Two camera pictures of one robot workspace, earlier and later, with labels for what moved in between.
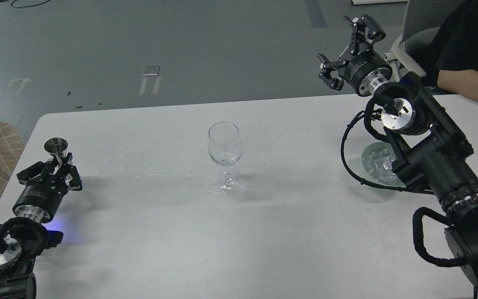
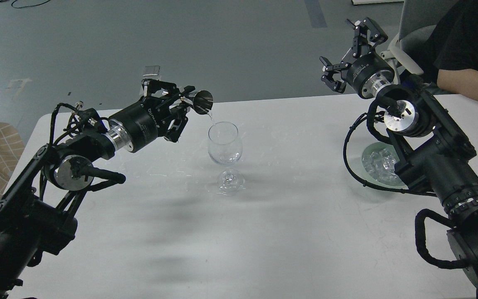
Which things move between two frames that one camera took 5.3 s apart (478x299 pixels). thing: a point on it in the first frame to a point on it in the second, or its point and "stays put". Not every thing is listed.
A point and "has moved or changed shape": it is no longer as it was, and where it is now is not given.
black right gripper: (366, 70) stays put
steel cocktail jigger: (57, 146) has moved or changed shape
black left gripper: (39, 201) to (144, 122)
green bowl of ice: (377, 158) stays put
